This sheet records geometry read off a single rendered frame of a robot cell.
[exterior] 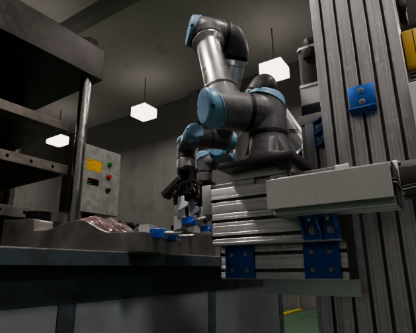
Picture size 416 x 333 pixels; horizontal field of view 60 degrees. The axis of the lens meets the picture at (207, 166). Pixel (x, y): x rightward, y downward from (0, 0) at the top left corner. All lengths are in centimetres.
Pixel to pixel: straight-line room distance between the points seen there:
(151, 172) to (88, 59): 792
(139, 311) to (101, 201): 116
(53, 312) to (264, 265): 54
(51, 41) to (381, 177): 174
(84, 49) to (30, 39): 32
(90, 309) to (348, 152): 84
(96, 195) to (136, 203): 795
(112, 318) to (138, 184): 919
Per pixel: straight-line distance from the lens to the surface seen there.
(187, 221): 136
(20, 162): 192
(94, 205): 220
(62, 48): 213
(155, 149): 1009
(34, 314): 97
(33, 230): 127
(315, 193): 81
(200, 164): 172
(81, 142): 205
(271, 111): 107
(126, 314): 115
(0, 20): 200
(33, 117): 205
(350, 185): 80
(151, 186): 989
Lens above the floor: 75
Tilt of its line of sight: 16 degrees up
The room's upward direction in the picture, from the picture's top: 1 degrees counter-clockwise
